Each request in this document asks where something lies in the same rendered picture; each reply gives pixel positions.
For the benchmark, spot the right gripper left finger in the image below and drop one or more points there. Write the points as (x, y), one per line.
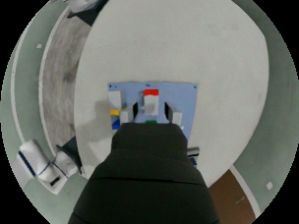
(128, 115)

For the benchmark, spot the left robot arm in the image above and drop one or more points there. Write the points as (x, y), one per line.
(75, 5)

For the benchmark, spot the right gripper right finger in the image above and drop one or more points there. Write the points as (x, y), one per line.
(171, 114)

